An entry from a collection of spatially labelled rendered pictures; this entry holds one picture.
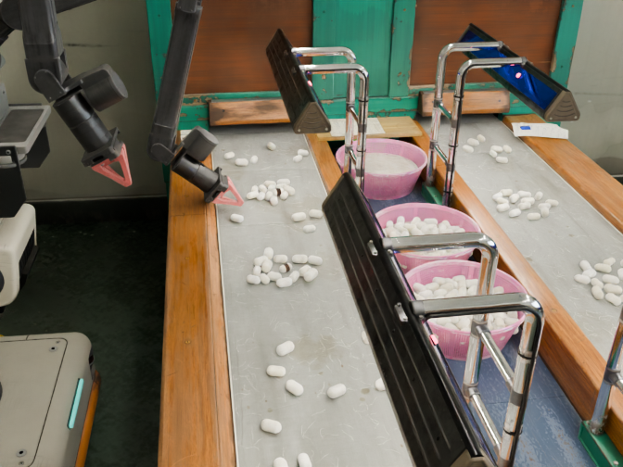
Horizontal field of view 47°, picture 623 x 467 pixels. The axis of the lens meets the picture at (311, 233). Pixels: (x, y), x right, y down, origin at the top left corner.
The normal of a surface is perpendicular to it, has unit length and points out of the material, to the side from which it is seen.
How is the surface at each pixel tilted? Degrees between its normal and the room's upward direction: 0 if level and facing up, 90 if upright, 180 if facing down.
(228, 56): 90
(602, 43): 90
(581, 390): 90
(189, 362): 0
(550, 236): 0
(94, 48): 90
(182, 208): 0
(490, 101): 66
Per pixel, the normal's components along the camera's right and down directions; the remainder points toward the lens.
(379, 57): 0.15, 0.49
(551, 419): 0.01, -0.87
